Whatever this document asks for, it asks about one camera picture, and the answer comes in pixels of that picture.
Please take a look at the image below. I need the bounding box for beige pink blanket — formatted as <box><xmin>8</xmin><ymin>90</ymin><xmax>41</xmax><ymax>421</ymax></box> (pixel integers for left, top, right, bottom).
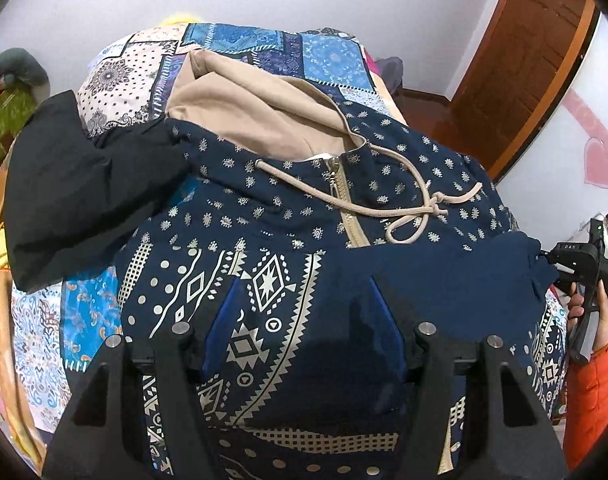
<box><xmin>0</xmin><ymin>270</ymin><xmax>52</xmax><ymax>463</ymax></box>

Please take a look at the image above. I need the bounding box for patchwork printed bedspread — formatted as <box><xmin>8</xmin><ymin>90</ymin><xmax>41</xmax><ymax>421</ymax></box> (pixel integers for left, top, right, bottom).
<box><xmin>11</xmin><ymin>22</ymin><xmax>567</xmax><ymax>441</ymax></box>

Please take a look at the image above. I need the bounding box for green printed box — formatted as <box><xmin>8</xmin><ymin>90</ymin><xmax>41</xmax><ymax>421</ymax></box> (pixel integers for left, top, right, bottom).
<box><xmin>0</xmin><ymin>85</ymin><xmax>40</xmax><ymax>173</ymax></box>

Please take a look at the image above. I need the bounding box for black garment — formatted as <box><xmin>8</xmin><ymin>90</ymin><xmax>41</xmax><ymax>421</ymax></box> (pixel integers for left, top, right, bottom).
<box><xmin>4</xmin><ymin>92</ymin><xmax>195</xmax><ymax>293</ymax></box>

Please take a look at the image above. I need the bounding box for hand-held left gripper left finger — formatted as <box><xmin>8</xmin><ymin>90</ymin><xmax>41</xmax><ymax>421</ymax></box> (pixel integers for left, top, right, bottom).
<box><xmin>41</xmin><ymin>277</ymin><xmax>247</xmax><ymax>480</ymax></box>

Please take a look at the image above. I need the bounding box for yellow plush item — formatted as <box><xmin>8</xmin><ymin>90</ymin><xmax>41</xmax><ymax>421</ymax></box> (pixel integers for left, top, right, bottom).
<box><xmin>156</xmin><ymin>10</ymin><xmax>195</xmax><ymax>28</ymax></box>

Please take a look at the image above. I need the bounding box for brown wooden door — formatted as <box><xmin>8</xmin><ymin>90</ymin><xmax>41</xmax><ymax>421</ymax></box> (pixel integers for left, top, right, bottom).
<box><xmin>451</xmin><ymin>0</ymin><xmax>597</xmax><ymax>173</ymax></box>

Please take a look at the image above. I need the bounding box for navy patterned hoodie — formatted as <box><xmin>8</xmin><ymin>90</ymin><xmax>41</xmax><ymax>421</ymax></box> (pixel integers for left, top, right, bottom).
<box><xmin>116</xmin><ymin>50</ymin><xmax>567</xmax><ymax>480</ymax></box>

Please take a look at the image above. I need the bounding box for purple pink cloth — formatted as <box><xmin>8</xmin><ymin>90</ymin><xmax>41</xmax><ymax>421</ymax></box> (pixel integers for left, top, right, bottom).
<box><xmin>369</xmin><ymin>55</ymin><xmax>405</xmax><ymax>97</ymax></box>

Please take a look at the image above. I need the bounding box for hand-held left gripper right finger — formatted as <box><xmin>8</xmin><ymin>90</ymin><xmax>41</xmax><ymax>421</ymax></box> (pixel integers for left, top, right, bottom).
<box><xmin>366</xmin><ymin>275</ymin><xmax>570</xmax><ymax>480</ymax></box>

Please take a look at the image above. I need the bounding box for person's right hand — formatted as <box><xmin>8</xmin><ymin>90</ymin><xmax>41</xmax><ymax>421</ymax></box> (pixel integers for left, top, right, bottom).
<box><xmin>566</xmin><ymin>280</ymin><xmax>608</xmax><ymax>356</ymax></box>

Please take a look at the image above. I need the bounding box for grey plush toy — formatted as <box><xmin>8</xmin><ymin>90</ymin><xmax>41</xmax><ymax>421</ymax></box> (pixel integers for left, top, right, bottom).
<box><xmin>0</xmin><ymin>47</ymin><xmax>52</xmax><ymax>103</ymax></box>

